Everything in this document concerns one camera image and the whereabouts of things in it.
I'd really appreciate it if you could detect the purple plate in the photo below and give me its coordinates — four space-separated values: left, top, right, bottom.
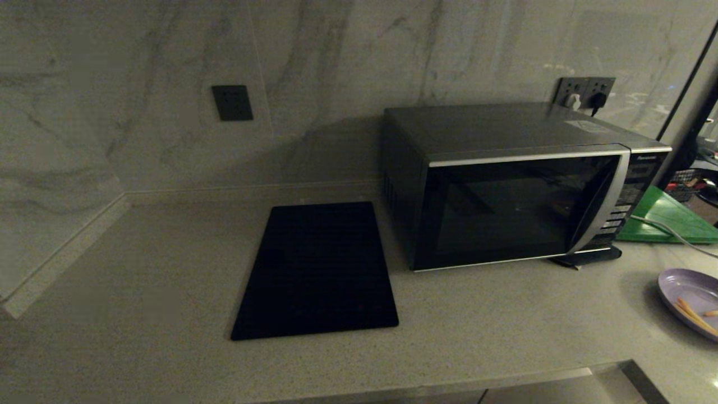
657 268 718 343

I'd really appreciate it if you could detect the silver black microwave oven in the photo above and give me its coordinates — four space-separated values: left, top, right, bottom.
381 103 673 272

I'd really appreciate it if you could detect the black induction cooktop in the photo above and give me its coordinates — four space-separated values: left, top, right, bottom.
231 201 400 341

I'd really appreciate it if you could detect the green cutting board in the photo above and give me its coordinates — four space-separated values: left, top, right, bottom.
616 186 718 245

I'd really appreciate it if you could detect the metal shopping cart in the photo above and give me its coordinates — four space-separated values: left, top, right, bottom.
666 168 718 204

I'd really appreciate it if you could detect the dark single wall socket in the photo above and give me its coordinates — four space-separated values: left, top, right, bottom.
211 85 254 122

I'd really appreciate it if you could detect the grey double wall socket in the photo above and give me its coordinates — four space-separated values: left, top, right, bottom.
553 77 617 110

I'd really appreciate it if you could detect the white power cable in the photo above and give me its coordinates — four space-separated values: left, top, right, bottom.
630 215 718 259

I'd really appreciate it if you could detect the black metal frame post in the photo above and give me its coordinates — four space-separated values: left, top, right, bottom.
655 25 718 190

